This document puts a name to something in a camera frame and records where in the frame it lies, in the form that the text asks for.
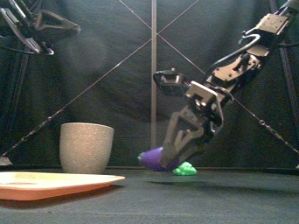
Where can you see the purple toy eggplant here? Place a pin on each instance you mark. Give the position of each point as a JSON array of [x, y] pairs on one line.
[[152, 159]]

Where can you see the green toy grapes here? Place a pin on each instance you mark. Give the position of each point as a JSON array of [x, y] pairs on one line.
[[184, 169]]

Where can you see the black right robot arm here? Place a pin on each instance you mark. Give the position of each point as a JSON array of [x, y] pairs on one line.
[[237, 68]]

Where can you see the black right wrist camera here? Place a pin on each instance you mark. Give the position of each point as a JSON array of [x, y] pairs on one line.
[[171, 83]]

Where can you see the grey vertical frame pole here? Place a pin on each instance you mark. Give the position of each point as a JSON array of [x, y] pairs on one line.
[[153, 58]]

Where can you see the grey speckled cup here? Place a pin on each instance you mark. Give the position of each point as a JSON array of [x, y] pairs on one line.
[[85, 148]]

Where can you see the black backdrop cloth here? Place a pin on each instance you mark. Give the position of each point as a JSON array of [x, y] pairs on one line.
[[97, 52]]

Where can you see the pink plate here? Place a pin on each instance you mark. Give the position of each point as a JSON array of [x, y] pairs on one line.
[[50, 185]]

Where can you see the dark metal frame post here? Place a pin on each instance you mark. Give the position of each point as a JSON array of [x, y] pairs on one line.
[[287, 70]]

